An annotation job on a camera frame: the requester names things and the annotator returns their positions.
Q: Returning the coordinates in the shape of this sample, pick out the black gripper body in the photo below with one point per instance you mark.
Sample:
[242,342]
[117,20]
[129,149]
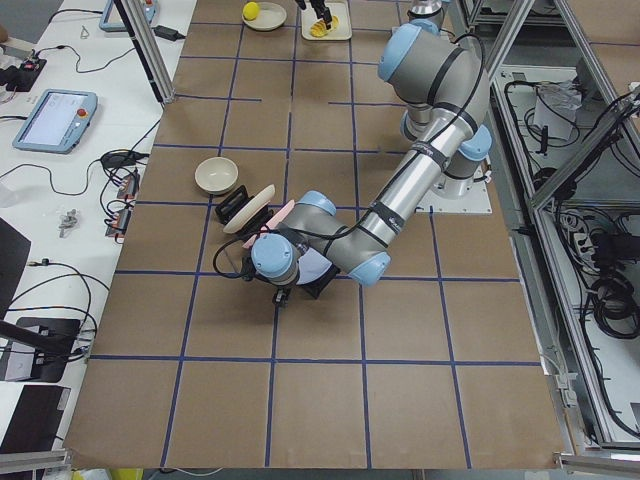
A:
[280,294]
[320,8]

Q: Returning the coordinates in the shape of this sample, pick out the cream plate in rack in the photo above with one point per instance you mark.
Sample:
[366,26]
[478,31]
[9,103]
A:
[247,212]

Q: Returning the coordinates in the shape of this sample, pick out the white rectangular tray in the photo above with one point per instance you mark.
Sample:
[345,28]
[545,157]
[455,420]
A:
[339,9]

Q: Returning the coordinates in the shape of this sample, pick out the cream bowl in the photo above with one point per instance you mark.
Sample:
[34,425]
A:
[216,175]

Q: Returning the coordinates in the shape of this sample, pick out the black power adapter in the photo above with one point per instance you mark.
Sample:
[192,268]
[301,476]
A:
[168,33]

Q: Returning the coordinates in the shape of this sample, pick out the yellow lemon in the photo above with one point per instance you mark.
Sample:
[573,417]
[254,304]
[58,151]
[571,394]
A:
[251,10]

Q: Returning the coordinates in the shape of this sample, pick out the pink plate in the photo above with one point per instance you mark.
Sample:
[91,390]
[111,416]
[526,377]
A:
[271,223]

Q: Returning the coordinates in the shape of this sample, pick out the black dish rack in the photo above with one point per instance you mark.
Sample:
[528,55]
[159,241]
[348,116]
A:
[240,205]

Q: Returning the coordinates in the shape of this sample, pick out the black tripod stand base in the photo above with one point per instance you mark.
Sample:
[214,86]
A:
[38,348]

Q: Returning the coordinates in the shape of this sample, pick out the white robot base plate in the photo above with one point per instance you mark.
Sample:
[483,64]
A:
[453,196]

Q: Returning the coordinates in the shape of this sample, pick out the aluminium frame post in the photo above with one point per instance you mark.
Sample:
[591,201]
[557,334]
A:
[143,40]

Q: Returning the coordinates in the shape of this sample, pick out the spiral orange cream bread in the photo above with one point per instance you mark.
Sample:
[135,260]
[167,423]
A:
[321,28]

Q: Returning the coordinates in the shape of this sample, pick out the cream round plate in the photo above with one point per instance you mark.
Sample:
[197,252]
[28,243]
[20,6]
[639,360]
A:
[271,17]

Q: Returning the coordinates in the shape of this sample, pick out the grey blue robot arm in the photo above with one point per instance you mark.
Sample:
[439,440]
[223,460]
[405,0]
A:
[446,90]
[432,10]

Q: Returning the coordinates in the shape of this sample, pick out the light blue plate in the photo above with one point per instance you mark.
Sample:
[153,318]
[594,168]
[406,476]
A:
[312,266]

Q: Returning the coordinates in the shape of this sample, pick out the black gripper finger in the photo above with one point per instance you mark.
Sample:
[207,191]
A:
[326,20]

